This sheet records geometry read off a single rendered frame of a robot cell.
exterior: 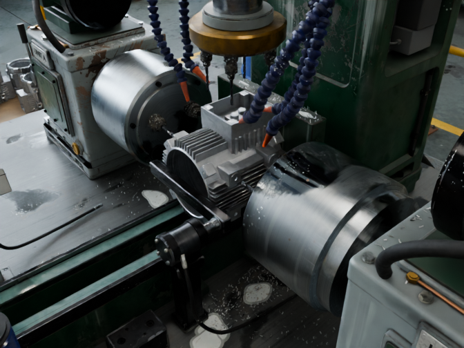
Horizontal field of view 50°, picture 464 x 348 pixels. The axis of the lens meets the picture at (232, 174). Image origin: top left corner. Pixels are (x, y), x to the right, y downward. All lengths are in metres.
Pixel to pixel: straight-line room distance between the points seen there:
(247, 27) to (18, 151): 0.98
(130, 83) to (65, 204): 0.41
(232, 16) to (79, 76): 0.53
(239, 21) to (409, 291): 0.51
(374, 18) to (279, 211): 0.40
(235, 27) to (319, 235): 0.38
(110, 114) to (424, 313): 0.82
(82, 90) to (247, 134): 0.50
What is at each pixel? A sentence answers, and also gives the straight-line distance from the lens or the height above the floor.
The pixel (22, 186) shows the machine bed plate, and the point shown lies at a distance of 1.49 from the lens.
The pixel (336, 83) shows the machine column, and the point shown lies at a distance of 1.06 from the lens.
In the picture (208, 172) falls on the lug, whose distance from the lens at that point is 0.93.
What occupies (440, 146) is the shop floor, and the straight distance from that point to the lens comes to 3.24.
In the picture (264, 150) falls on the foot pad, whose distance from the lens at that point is 1.00.
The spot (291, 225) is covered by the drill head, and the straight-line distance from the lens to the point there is 0.77.
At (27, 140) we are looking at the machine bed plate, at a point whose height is 0.80.
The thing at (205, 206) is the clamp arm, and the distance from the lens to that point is 0.93.
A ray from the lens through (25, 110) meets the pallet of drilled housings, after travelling 3.36.
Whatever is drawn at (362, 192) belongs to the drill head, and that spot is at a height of 1.16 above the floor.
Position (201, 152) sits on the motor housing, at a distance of 0.96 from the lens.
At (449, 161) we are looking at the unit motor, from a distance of 0.59.
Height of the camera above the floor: 1.62
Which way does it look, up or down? 36 degrees down
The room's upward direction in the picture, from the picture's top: 1 degrees counter-clockwise
